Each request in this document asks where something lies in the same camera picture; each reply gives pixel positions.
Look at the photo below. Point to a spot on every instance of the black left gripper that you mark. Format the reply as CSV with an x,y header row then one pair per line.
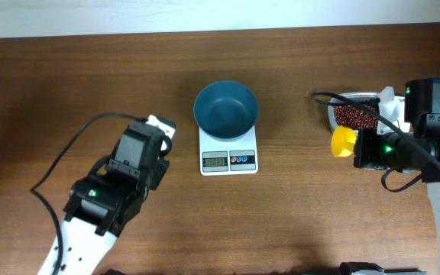
x,y
159,168

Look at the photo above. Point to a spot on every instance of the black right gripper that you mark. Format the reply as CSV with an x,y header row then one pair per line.
x,y
366,148

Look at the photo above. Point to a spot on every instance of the yellow measuring scoop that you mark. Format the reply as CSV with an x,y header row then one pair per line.
x,y
343,142

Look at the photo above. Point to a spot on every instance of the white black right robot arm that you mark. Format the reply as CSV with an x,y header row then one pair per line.
x,y
418,150

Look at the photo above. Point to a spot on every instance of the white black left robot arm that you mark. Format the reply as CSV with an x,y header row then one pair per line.
x,y
109,196

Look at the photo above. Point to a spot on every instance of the white digital kitchen scale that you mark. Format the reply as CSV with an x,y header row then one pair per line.
x,y
225,157

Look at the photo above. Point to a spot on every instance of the teal plastic bowl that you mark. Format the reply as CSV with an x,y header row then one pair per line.
x,y
226,109

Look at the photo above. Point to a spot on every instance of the clear container of red beans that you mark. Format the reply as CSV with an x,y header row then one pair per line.
x,y
343,114

